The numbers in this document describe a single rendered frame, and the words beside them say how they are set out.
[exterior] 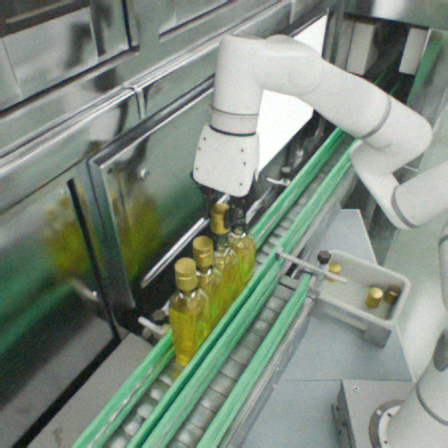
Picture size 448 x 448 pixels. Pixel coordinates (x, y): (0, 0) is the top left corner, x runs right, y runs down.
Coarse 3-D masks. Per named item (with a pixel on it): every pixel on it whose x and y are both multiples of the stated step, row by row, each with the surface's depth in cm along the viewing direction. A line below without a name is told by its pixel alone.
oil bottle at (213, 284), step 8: (216, 272) 79; (200, 280) 77; (208, 280) 77; (216, 280) 79; (208, 288) 77; (216, 288) 80; (208, 296) 78; (216, 296) 81; (216, 304) 83; (216, 312) 84; (216, 320) 86
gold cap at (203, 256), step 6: (198, 240) 74; (204, 240) 74; (210, 240) 74; (198, 246) 73; (204, 246) 73; (210, 246) 73; (198, 252) 73; (204, 252) 73; (210, 252) 74; (198, 258) 74; (204, 258) 74; (210, 258) 75; (198, 264) 75; (204, 264) 75; (210, 264) 76
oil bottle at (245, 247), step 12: (228, 240) 85; (240, 240) 84; (252, 240) 86; (240, 252) 84; (252, 252) 88; (240, 264) 86; (252, 264) 91; (240, 276) 89; (252, 276) 94; (240, 288) 92
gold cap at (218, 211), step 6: (216, 204) 76; (222, 204) 76; (216, 210) 75; (222, 210) 75; (216, 216) 74; (222, 216) 74; (216, 222) 75; (222, 222) 75; (216, 228) 76; (222, 228) 76
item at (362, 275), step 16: (336, 256) 117; (352, 256) 115; (352, 272) 117; (368, 272) 115; (384, 272) 112; (336, 288) 117; (352, 288) 117; (368, 288) 117; (384, 288) 115; (400, 288) 111; (336, 304) 105; (352, 304) 113; (384, 304) 113; (400, 304) 104; (384, 320) 101
